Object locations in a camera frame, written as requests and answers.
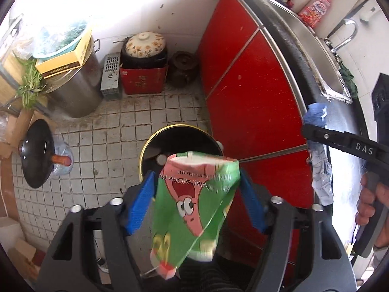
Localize large steel stockpot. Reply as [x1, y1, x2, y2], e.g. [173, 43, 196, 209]
[45, 39, 104, 119]

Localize black round bin yellow rim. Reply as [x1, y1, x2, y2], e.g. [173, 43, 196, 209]
[138, 124, 225, 189]

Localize person's right hand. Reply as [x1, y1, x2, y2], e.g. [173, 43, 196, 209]
[356, 173, 389, 251]

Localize black wok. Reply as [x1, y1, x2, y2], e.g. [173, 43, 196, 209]
[19, 119, 56, 189]

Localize grey metal mesh cage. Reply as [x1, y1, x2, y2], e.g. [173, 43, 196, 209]
[100, 53, 123, 101]

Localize yellow cardboard box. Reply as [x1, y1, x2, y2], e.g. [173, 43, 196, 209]
[35, 29, 93, 78]

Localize red refill pouch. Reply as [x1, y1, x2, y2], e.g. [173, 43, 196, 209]
[298, 0, 335, 29]

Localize crushed green paper cup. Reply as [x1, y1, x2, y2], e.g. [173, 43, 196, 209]
[150, 150, 241, 280]

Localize floral lidded ceramic pot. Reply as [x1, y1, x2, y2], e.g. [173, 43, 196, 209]
[122, 32, 169, 69]

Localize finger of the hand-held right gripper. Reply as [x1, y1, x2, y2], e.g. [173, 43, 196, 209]
[301, 124, 376, 160]

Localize chrome faucet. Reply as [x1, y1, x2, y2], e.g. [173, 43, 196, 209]
[324, 19, 359, 57]

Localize dark clay pot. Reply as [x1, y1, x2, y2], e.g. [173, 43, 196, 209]
[168, 51, 201, 89]

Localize teal basin of greens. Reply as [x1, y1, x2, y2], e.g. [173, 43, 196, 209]
[32, 21, 88, 61]

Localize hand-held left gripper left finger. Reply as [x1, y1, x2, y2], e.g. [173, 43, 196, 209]
[35, 170, 158, 292]

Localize red kitchen cabinet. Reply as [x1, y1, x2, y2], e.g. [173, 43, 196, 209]
[197, 0, 315, 283]

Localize green leafy vegetables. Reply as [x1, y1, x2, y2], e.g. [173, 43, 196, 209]
[15, 58, 46, 110]

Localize stainless steel sink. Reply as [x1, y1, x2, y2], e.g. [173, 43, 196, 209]
[258, 0, 353, 104]

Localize clear bottle orange cap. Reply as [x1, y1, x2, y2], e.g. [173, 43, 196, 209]
[50, 141, 74, 178]

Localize green sponge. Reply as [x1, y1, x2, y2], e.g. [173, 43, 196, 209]
[339, 62, 359, 98]

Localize blue white plastic wrapper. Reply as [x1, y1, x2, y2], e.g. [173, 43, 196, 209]
[304, 103, 334, 206]

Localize red plastic crate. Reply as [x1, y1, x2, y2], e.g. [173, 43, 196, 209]
[119, 65, 169, 95]

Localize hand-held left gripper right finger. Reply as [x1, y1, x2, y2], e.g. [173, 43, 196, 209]
[239, 171, 357, 292]

